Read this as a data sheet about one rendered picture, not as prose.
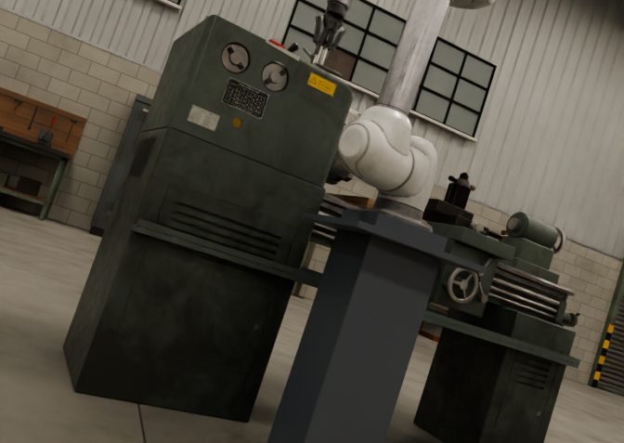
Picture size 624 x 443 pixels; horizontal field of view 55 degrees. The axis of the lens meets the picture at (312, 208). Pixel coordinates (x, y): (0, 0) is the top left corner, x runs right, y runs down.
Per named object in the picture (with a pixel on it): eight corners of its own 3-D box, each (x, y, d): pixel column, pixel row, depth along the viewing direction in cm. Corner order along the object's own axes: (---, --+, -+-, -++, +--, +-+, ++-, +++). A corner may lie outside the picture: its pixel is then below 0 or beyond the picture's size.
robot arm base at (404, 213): (443, 238, 186) (448, 221, 187) (383, 214, 178) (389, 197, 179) (413, 233, 203) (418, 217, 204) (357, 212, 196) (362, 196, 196)
